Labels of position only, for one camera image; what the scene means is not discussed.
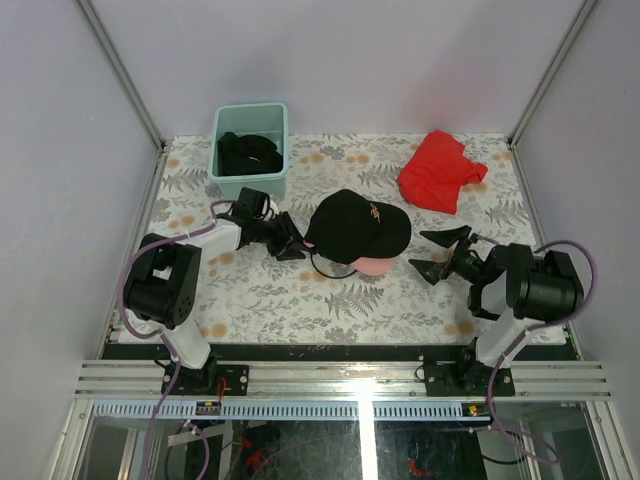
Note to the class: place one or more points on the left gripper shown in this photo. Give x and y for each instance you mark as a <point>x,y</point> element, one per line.
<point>287,233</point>

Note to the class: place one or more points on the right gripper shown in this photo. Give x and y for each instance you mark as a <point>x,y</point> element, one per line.
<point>434,271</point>

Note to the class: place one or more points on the black cap gold logo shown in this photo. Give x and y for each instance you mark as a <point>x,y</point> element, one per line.
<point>346,227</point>

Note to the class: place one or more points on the pink baseball cap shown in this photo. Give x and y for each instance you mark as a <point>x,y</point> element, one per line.
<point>375,265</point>

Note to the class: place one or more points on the black wire hat stand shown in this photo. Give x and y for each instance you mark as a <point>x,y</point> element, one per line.
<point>329,269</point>

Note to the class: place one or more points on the red cloth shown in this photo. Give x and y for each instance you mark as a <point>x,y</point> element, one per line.
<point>436,173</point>

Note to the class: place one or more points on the teal plastic bin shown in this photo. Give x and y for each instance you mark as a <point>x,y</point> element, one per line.
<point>268,119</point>

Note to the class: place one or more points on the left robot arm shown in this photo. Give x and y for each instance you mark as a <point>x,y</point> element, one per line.
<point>158,285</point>

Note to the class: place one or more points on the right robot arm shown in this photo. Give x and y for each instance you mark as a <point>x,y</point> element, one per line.
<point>521,291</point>

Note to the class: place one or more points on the floral table mat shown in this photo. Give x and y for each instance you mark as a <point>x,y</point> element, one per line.
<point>249,297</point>

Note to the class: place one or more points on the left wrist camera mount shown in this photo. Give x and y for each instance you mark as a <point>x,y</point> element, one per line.
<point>270,209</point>

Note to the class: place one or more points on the right corner aluminium post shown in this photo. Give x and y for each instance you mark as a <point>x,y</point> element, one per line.
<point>579,22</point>

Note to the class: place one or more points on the corner aluminium post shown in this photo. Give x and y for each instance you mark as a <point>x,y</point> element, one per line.
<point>117,66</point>
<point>579,22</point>

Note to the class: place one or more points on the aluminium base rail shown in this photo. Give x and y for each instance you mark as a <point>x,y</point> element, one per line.
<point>395,380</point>

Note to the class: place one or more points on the left corner aluminium post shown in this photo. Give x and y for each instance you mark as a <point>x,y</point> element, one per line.
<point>117,66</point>

